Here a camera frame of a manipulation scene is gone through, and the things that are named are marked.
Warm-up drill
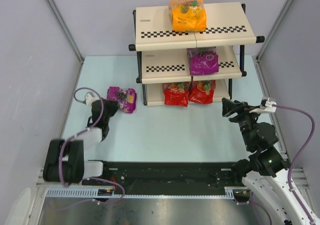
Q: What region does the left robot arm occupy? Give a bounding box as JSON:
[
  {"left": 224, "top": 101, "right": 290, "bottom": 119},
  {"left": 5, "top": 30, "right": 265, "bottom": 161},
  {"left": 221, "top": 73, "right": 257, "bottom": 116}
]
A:
[{"left": 42, "top": 99, "right": 119, "bottom": 186}]

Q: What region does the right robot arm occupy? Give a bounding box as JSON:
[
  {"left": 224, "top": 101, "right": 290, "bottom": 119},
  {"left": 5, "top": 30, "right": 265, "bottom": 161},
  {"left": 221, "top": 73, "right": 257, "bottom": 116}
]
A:
[{"left": 221, "top": 97, "right": 320, "bottom": 225}]

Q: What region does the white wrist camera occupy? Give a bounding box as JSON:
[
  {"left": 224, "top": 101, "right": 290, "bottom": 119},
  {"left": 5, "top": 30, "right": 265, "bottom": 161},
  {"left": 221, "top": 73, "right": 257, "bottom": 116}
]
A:
[
  {"left": 83, "top": 91, "right": 98, "bottom": 108},
  {"left": 250, "top": 98, "right": 277, "bottom": 114}
]

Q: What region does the orange mango gummy bag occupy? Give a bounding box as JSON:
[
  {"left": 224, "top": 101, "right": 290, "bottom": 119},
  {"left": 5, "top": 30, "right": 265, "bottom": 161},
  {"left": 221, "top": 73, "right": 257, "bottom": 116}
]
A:
[{"left": 168, "top": 0, "right": 207, "bottom": 32}]

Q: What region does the grey cable duct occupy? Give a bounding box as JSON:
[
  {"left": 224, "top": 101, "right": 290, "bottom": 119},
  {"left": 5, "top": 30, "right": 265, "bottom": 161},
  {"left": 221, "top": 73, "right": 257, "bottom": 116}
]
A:
[{"left": 46, "top": 186, "right": 249, "bottom": 199}]

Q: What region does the red fruit gummy bag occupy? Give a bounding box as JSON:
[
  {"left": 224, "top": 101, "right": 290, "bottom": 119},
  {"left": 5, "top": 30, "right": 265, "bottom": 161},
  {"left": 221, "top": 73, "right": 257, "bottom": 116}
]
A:
[
  {"left": 188, "top": 80, "right": 216, "bottom": 105},
  {"left": 162, "top": 81, "right": 190, "bottom": 107}
]

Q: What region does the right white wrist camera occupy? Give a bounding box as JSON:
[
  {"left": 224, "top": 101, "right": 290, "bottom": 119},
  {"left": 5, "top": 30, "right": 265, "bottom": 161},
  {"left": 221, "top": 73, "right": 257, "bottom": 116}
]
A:
[{"left": 250, "top": 98, "right": 277, "bottom": 114}]

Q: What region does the beige three-tier shelf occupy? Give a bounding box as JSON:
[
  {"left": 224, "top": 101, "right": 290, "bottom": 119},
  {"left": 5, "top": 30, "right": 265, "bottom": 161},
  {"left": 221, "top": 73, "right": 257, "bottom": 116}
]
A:
[{"left": 128, "top": 1, "right": 265, "bottom": 107}]

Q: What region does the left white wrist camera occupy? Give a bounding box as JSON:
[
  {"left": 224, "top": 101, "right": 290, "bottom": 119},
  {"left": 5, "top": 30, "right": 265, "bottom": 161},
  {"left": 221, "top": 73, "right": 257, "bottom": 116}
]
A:
[{"left": 83, "top": 91, "right": 98, "bottom": 108}]

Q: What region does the purple grape gummy bag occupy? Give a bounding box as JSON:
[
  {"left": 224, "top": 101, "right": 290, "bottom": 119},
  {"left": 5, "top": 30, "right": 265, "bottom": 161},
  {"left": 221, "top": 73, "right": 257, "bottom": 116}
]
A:
[
  {"left": 107, "top": 86, "right": 137, "bottom": 114},
  {"left": 186, "top": 46, "right": 219, "bottom": 76}
]

